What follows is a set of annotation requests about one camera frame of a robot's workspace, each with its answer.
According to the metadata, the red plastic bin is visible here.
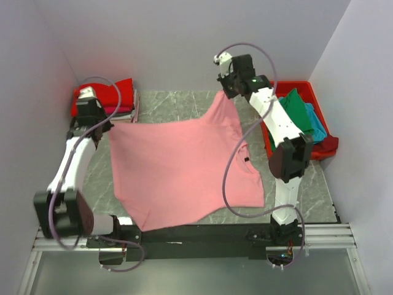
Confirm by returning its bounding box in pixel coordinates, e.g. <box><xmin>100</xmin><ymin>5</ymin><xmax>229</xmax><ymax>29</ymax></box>
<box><xmin>260</xmin><ymin>81</ymin><xmax>335</xmax><ymax>162</ymax></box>

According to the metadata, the folded grey t shirt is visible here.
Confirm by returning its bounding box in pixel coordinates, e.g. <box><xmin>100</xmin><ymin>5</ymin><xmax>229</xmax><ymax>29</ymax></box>
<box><xmin>112</xmin><ymin>104</ymin><xmax>134</xmax><ymax>120</ymax></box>

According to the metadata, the folded magenta t shirt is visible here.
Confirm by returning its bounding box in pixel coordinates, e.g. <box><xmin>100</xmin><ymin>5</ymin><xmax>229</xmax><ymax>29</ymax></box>
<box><xmin>104</xmin><ymin>106</ymin><xmax>133</xmax><ymax>115</ymax></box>

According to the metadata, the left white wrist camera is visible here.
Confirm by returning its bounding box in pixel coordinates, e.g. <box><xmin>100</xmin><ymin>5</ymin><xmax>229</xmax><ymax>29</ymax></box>
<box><xmin>77</xmin><ymin>86</ymin><xmax>97</xmax><ymax>101</ymax></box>

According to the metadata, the green t shirt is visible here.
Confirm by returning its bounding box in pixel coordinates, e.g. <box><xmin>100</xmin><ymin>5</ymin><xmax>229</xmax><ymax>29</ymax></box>
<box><xmin>279</xmin><ymin>88</ymin><xmax>314</xmax><ymax>136</ymax></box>

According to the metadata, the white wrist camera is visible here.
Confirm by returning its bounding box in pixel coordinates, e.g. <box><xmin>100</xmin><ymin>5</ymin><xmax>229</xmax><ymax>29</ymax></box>
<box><xmin>77</xmin><ymin>86</ymin><xmax>97</xmax><ymax>101</ymax></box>
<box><xmin>213</xmin><ymin>51</ymin><xmax>232</xmax><ymax>78</ymax></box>

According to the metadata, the dark red t shirt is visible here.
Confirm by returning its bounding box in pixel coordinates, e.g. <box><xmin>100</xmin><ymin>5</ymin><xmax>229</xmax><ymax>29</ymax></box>
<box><xmin>311</xmin><ymin>135</ymin><xmax>339</xmax><ymax>160</ymax></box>

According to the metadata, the folded white t shirt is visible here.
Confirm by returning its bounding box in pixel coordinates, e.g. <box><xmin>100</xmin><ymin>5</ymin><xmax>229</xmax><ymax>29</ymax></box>
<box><xmin>115</xmin><ymin>90</ymin><xmax>139</xmax><ymax>122</ymax></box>

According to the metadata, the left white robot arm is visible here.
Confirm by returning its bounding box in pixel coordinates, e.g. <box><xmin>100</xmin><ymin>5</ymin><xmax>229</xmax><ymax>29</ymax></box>
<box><xmin>33</xmin><ymin>96</ymin><xmax>123</xmax><ymax>247</ymax></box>

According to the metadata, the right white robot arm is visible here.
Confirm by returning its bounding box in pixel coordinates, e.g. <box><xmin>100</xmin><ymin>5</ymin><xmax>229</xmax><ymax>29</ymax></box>
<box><xmin>214</xmin><ymin>52</ymin><xmax>313</xmax><ymax>245</ymax></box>

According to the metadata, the aluminium rail frame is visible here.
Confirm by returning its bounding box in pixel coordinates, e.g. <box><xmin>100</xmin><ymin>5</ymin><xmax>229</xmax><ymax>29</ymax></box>
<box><xmin>18</xmin><ymin>223</ymin><xmax>370</xmax><ymax>294</ymax></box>

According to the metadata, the folded red t shirt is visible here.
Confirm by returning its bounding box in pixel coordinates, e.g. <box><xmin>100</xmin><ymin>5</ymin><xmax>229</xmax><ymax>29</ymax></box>
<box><xmin>71</xmin><ymin>78</ymin><xmax>134</xmax><ymax>117</ymax></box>

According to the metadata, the blue t shirt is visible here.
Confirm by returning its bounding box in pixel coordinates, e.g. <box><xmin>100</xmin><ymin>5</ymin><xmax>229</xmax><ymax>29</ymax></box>
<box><xmin>305</xmin><ymin>103</ymin><xmax>327</xmax><ymax>144</ymax></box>

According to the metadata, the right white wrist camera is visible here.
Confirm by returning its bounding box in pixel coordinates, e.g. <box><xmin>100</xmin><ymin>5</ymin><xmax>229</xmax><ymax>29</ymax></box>
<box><xmin>213</xmin><ymin>51</ymin><xmax>232</xmax><ymax>78</ymax></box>

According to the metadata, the folded light pink t shirt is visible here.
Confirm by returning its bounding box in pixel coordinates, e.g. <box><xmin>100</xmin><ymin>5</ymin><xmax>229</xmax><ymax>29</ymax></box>
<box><xmin>131</xmin><ymin>90</ymin><xmax>140</xmax><ymax>123</ymax></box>

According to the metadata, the black base beam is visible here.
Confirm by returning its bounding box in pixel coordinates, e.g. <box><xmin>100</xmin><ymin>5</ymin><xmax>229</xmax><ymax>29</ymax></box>
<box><xmin>86</xmin><ymin>222</ymin><xmax>304</xmax><ymax>262</ymax></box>

